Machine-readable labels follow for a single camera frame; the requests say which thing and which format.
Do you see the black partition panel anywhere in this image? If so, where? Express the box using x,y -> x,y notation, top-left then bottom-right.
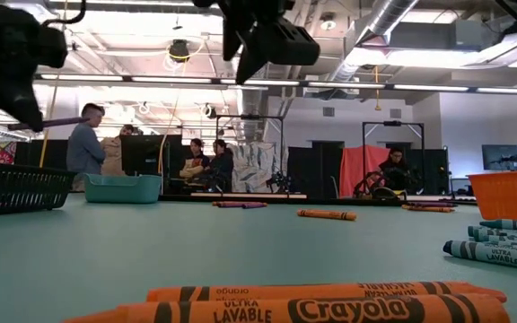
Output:
408,148 -> 449,195
14,139 -> 69,170
287,141 -> 345,199

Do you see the person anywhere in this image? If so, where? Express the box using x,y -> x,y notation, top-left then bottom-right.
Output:
365,146 -> 421,196
204,138 -> 235,193
66,102 -> 107,177
100,124 -> 135,177
180,137 -> 210,180

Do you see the white leaf-patterned cloth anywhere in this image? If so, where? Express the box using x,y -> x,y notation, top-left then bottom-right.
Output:
231,141 -> 289,194

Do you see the orange hanging cloth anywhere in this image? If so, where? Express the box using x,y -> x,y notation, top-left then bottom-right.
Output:
338,144 -> 392,198

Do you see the black ceiling cord reel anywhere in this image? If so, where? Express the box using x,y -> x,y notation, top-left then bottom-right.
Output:
168,39 -> 191,64

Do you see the yellow hanging pendant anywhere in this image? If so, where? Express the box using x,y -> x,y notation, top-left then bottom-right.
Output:
373,65 -> 383,112

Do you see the dark wall screen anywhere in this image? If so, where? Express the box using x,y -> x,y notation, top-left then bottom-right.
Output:
481,144 -> 517,172

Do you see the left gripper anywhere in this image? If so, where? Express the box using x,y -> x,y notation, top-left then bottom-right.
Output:
0,4 -> 69,134

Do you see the teal table mat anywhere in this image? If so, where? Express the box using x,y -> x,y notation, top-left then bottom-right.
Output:
0,192 -> 517,323

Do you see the orange plastic basket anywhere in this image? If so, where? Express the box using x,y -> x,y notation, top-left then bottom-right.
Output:
468,170 -> 517,222

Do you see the grey rectangular air duct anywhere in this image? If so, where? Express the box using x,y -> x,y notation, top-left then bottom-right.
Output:
390,20 -> 484,51

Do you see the silver round ceiling duct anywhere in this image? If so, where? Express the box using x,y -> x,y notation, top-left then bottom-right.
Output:
235,66 -> 272,144
329,0 -> 421,93

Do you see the yellow hanging cord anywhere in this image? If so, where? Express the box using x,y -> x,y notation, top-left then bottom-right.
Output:
157,39 -> 208,176

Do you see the black metal frame stand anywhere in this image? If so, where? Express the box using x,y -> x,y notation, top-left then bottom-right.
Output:
215,114 -> 285,195
361,119 -> 425,195

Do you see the teal plastic basket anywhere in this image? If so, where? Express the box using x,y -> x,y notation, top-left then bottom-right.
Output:
80,172 -> 163,205

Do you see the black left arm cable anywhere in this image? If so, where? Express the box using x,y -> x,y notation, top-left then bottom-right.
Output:
41,0 -> 88,29

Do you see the white tube light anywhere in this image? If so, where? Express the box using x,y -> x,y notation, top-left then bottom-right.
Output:
219,79 -> 302,87
306,81 -> 386,90
391,83 -> 470,92
475,87 -> 517,95
40,74 -> 125,83
130,76 -> 214,84

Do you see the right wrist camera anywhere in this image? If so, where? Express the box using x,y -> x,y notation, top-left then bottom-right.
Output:
258,16 -> 321,67

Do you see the black plastic basket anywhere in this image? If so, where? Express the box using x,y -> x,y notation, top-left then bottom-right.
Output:
0,161 -> 76,217

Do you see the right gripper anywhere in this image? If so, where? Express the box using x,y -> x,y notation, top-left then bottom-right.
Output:
193,0 -> 296,86

